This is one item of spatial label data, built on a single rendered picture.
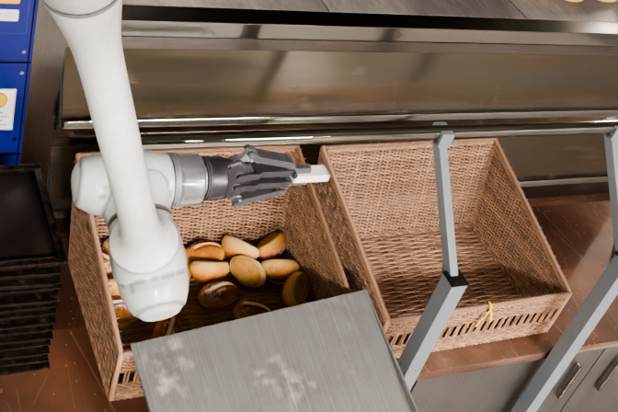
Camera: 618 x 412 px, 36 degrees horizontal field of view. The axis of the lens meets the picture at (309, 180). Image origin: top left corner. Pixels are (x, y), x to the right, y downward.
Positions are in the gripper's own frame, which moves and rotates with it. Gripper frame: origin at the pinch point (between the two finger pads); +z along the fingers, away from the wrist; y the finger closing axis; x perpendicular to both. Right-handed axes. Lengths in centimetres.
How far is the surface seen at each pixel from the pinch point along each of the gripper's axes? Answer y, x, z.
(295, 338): 46.3, 0.7, 10.6
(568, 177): 51, -48, 122
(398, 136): 3.4, -13.7, 26.7
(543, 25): 2, -55, 90
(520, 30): 2, -52, 81
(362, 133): 2.8, -14.0, 18.4
